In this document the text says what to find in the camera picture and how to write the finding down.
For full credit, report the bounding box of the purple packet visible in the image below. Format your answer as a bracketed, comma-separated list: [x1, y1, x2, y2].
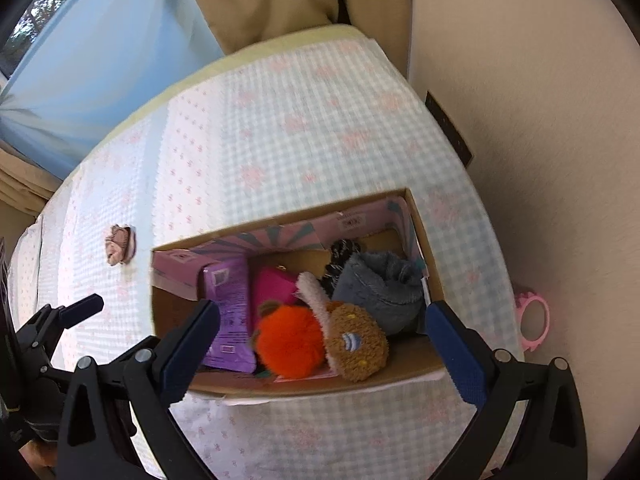
[199, 255, 259, 374]

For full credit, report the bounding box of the beige pink scrunchie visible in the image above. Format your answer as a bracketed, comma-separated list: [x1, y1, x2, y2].
[104, 225, 137, 266]

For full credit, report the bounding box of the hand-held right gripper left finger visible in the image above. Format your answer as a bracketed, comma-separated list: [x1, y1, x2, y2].
[57, 299, 222, 480]

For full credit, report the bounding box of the magenta pouch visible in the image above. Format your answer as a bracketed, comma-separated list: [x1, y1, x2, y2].
[251, 266, 302, 322]

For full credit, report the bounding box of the grey sock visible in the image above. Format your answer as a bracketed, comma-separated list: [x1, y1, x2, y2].
[331, 252, 427, 336]

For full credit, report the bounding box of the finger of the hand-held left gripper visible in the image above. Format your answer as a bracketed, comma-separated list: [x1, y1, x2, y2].
[15, 294, 105, 377]

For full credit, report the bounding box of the pink plastic ring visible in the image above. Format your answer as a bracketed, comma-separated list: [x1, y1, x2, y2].
[514, 285, 552, 354]

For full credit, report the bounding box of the light blue cloth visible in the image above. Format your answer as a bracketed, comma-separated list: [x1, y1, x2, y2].
[0, 0, 227, 182]

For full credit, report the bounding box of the cardboard box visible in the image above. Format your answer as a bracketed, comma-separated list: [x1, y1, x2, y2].
[150, 187, 447, 402]

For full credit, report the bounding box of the black and white scrunchie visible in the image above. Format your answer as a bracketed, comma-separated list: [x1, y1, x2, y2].
[321, 239, 364, 297]

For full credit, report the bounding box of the brown plush bear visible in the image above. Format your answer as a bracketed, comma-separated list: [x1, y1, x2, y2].
[321, 301, 390, 384]

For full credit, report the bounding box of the green mattress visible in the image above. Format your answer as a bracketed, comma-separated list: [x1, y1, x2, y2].
[64, 24, 382, 187]

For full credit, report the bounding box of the orange pompom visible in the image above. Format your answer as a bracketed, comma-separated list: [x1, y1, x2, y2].
[249, 305, 327, 377]

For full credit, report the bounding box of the black wall strip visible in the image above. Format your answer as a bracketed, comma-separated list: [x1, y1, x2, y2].
[425, 90, 474, 169]

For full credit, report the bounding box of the pink fuzzy sock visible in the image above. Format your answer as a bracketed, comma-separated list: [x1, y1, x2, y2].
[295, 272, 337, 361]

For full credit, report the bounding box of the window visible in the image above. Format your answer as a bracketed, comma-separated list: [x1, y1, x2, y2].
[0, 0, 103, 78]

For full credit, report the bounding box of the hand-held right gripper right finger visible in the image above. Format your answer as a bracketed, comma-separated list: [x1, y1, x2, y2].
[425, 301, 588, 480]

